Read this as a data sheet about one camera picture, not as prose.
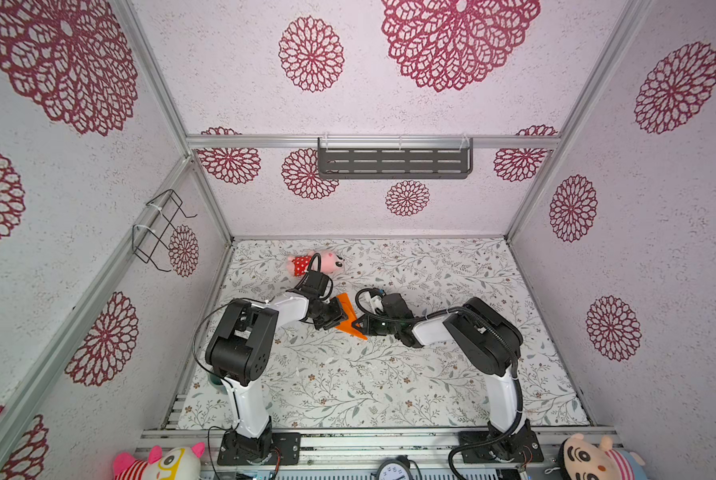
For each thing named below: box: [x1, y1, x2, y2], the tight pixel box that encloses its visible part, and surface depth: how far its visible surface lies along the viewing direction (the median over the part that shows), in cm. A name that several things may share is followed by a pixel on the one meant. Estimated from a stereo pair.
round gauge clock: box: [376, 454, 413, 480], surface depth 70 cm
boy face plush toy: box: [559, 434, 647, 480], surface depth 67 cm
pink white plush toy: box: [113, 442, 206, 480], surface depth 67 cm
